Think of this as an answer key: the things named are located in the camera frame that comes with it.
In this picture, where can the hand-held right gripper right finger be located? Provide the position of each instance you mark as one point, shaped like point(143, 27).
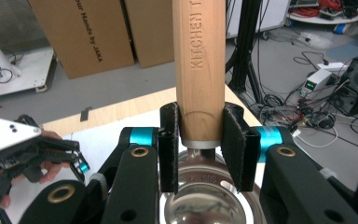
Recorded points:
point(240, 155)

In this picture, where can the large cardboard box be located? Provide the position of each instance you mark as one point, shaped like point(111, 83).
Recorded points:
point(80, 34)

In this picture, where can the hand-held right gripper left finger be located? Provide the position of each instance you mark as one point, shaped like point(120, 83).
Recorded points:
point(168, 149)

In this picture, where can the blue tape roll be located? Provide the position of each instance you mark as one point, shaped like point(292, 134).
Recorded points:
point(340, 29)

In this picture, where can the white power supply unit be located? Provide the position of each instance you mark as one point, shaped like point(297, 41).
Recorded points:
point(317, 81)

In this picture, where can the white wheeled platform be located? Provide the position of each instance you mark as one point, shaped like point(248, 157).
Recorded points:
point(21, 71)

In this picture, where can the small cardboard box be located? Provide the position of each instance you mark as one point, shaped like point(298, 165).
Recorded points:
point(150, 31)

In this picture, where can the white round table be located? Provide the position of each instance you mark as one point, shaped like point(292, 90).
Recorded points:
point(323, 19)

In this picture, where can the black tape strip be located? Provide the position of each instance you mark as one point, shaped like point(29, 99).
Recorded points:
point(86, 114)

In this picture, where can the black metal frame stand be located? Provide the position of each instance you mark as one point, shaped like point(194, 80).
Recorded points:
point(245, 46)

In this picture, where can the white grid mat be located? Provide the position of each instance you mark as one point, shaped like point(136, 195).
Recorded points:
point(105, 140)

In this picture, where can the white power strip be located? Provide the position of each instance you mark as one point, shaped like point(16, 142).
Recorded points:
point(332, 66)

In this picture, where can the black computer case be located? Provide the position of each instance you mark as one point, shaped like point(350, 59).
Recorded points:
point(357, 84)

